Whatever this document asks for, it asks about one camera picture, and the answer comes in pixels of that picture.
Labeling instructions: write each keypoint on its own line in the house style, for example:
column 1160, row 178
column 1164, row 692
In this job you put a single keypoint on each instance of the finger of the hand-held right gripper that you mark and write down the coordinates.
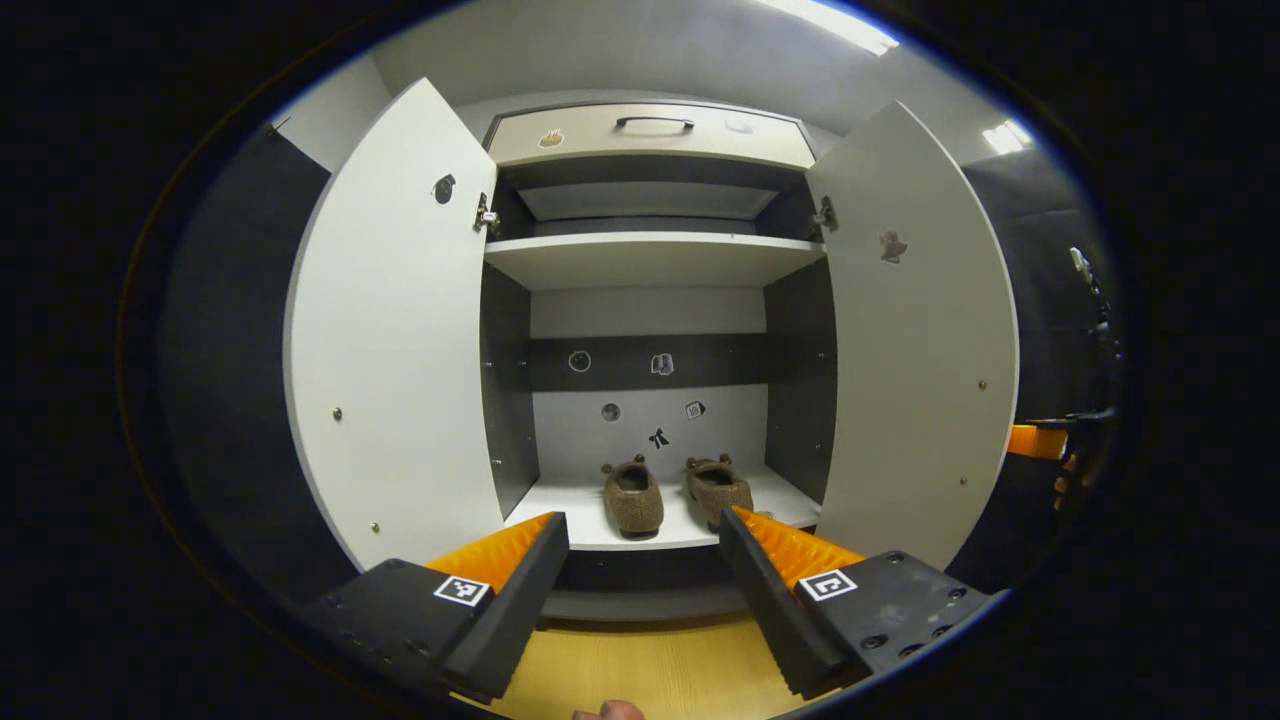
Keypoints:
column 1040, row 440

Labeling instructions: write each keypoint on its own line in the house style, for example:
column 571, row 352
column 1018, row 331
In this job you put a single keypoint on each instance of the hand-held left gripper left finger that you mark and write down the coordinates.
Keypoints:
column 515, row 610

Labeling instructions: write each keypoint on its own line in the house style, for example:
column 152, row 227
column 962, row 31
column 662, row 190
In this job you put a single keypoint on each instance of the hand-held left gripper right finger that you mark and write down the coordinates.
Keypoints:
column 765, row 600

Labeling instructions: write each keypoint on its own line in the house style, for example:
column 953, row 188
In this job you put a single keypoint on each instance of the brown fuzzy shoe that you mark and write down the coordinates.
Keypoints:
column 632, row 500
column 718, row 490

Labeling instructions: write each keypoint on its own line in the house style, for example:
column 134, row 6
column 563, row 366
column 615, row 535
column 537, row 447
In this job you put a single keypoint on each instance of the white cabinet door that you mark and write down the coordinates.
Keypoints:
column 390, row 350
column 920, row 380

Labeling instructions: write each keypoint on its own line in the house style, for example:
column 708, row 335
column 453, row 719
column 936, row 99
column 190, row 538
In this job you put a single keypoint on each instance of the white shoe cabinet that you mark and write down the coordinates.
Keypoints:
column 730, row 420

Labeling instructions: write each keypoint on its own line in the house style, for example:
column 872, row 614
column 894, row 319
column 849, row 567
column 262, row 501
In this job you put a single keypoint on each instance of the white cabinet shelf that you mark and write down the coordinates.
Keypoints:
column 650, row 258
column 560, row 510

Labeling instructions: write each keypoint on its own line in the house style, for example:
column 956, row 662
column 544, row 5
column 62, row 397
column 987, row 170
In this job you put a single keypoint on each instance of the metal door hinge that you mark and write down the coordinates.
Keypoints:
column 486, row 215
column 824, row 217

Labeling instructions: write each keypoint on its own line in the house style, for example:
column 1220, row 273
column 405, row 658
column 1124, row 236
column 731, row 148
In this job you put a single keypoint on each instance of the beige cabinet drawer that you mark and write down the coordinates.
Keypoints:
column 650, row 148

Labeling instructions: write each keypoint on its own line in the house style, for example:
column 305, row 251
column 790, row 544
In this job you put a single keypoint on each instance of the black backdrop cloth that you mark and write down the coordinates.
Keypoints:
column 230, row 350
column 1050, row 330

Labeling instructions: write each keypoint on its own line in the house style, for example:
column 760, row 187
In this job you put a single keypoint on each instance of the small ceiling light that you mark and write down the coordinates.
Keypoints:
column 1006, row 137

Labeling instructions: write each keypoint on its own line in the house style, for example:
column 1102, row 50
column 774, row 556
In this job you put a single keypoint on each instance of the long ceiling light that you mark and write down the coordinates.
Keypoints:
column 835, row 22

